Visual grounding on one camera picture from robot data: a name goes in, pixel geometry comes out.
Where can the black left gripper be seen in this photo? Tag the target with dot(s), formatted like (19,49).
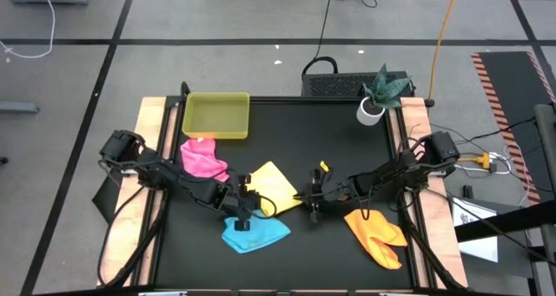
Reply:
(241,202)

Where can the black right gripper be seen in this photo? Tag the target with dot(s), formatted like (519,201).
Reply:
(326,192)

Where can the yellow microfiber towel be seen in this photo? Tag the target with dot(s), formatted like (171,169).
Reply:
(278,183)

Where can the blue microfiber towel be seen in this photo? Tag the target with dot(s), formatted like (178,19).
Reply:
(256,239)

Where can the orange microfiber towel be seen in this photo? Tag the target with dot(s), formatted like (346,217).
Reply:
(373,235)

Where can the yellow-green plastic bin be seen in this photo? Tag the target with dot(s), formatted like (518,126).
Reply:
(217,116)

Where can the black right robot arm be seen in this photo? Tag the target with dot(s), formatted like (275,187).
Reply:
(408,168)

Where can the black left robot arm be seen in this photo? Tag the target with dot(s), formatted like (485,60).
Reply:
(165,172)

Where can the pink microfiber towel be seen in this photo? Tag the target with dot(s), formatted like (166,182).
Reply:
(200,159)

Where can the small yellow tag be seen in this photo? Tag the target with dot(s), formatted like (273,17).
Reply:
(324,166)

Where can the snake plant in white pot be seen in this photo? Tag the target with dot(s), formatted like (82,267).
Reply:
(373,111)

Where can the black perforated equipment box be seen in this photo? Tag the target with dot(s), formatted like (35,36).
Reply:
(334,85)

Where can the light wooden side board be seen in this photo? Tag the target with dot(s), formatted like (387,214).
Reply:
(147,113)
(415,113)

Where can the black sheet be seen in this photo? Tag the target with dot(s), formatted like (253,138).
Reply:
(106,196)

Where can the small black object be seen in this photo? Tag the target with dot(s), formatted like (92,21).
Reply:
(468,191)

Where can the yellow power splitter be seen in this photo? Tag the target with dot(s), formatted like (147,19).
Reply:
(480,159)

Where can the white paper sheet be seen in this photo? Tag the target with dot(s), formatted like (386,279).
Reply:
(478,250)

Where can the black hazard-striped floor mat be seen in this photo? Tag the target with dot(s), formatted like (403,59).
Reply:
(517,105)

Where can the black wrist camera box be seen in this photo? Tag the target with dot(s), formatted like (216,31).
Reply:
(222,197)
(360,185)

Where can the black table frame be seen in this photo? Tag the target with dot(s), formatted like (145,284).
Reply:
(282,99)

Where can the black overhead camera frame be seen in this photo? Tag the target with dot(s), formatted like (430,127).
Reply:
(545,157)

